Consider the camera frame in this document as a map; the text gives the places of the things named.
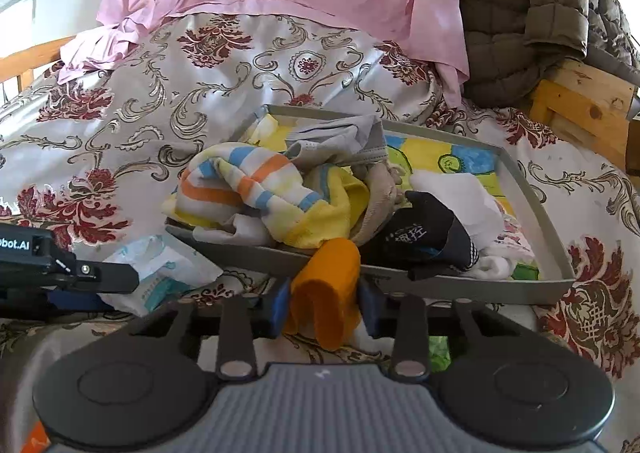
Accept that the floral blanket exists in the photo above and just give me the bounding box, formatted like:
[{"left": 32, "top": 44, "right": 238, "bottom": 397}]
[{"left": 0, "top": 13, "right": 640, "bottom": 384}]

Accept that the white tissue pack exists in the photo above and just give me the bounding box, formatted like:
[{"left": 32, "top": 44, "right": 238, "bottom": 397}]
[{"left": 102, "top": 234, "right": 224, "bottom": 316}]

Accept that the yellow and blue cloth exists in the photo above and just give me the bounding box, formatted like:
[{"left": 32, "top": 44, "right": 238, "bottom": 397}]
[{"left": 272, "top": 166, "right": 368, "bottom": 250}]

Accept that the grey face mask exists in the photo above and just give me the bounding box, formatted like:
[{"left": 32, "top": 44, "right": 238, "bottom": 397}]
[{"left": 286, "top": 114, "right": 390, "bottom": 169}]

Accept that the grey tray with cartoon picture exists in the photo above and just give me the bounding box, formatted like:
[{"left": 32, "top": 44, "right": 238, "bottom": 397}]
[{"left": 165, "top": 103, "right": 576, "bottom": 306}]

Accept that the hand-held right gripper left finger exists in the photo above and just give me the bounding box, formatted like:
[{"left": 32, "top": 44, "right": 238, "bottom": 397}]
[{"left": 125, "top": 280, "right": 292, "bottom": 380}]

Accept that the window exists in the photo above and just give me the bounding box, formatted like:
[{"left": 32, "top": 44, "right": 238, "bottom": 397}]
[{"left": 0, "top": 0, "right": 38, "bottom": 59}]

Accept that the wooden bed frame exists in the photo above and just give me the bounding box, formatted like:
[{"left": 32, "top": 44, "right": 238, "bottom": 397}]
[{"left": 0, "top": 36, "right": 640, "bottom": 169}]

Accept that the bag of green paper stars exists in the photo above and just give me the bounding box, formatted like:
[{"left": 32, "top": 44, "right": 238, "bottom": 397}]
[{"left": 427, "top": 330, "right": 453, "bottom": 374}]

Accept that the striped white towel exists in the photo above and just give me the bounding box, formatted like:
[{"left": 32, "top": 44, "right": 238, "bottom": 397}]
[{"left": 162, "top": 142, "right": 321, "bottom": 239}]

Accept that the brown quilted jacket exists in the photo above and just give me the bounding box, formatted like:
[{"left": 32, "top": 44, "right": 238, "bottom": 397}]
[{"left": 457, "top": 0, "right": 640, "bottom": 106}]

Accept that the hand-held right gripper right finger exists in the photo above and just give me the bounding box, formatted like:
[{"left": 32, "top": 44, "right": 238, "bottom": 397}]
[{"left": 357, "top": 278, "right": 538, "bottom": 380}]

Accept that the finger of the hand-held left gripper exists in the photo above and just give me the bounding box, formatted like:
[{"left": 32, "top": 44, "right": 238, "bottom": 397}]
[
  {"left": 65, "top": 260, "right": 140, "bottom": 295},
  {"left": 0, "top": 290, "right": 117, "bottom": 318}
]

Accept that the black sock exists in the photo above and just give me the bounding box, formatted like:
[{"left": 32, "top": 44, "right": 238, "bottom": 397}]
[{"left": 372, "top": 190, "right": 481, "bottom": 281}]

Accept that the white sock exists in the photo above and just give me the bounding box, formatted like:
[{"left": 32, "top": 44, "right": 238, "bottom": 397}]
[{"left": 409, "top": 170, "right": 505, "bottom": 254}]

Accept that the beige sock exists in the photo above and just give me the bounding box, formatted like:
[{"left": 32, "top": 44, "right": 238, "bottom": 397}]
[{"left": 350, "top": 160, "right": 416, "bottom": 244}]

